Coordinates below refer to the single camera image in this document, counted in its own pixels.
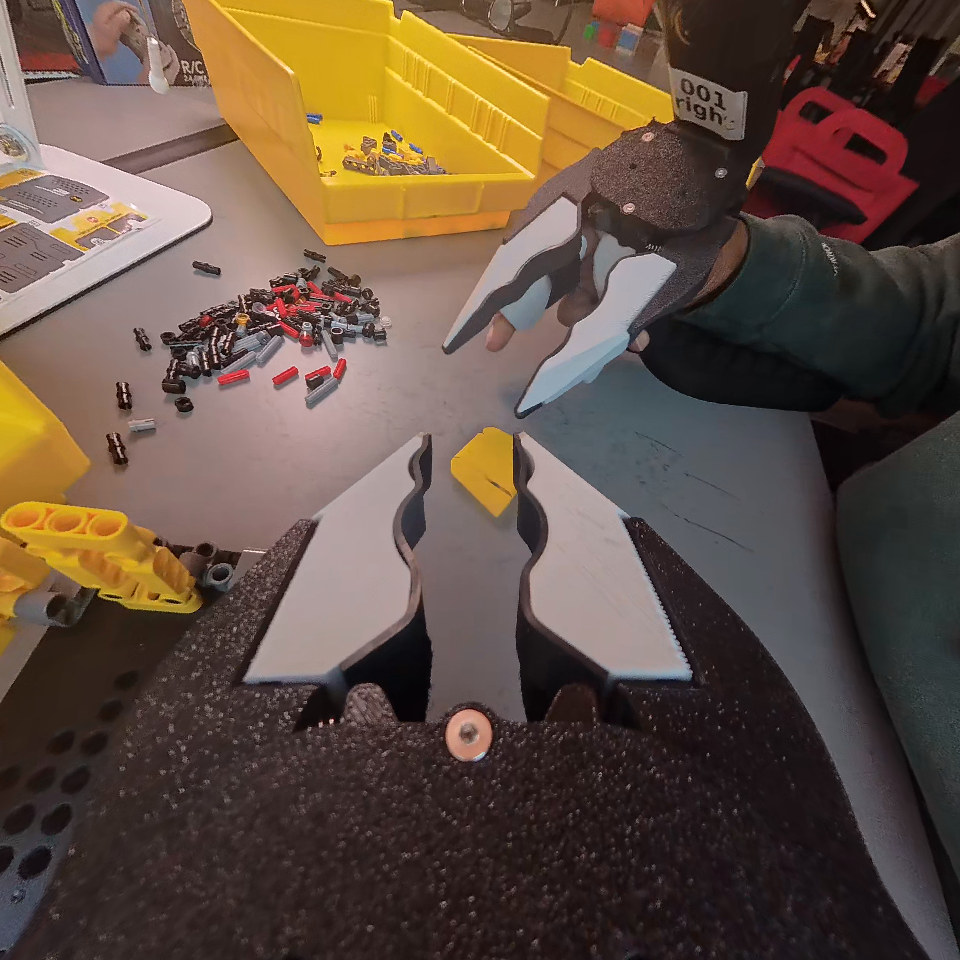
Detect yellow lego subassembly blue pins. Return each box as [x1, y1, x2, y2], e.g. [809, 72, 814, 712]
[450, 427, 519, 519]

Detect person's right hand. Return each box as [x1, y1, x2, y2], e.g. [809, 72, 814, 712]
[483, 217, 751, 355]

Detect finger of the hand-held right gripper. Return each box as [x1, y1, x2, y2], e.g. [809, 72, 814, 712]
[513, 251, 680, 420]
[442, 196, 586, 355]

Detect yellow storage bin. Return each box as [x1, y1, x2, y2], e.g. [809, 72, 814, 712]
[0, 360, 91, 515]
[183, 0, 543, 247]
[450, 33, 676, 177]

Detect person's right forearm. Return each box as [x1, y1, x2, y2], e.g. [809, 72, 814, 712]
[641, 213, 960, 417]

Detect pile of small lego pieces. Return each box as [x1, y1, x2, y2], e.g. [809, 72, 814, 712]
[105, 249, 393, 468]

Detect lego model on black base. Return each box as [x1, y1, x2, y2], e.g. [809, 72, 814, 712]
[0, 501, 249, 924]

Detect white rounded instruction card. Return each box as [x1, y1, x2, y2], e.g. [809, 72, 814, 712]
[0, 144, 213, 336]

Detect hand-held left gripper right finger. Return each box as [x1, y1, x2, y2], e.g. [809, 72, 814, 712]
[513, 433, 693, 684]

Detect blue printed toy box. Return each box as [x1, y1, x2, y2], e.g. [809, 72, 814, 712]
[22, 0, 200, 85]

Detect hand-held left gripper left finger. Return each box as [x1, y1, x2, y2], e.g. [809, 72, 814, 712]
[243, 433, 435, 687]

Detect red fabric bag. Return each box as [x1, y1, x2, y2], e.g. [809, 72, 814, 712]
[750, 86, 920, 226]

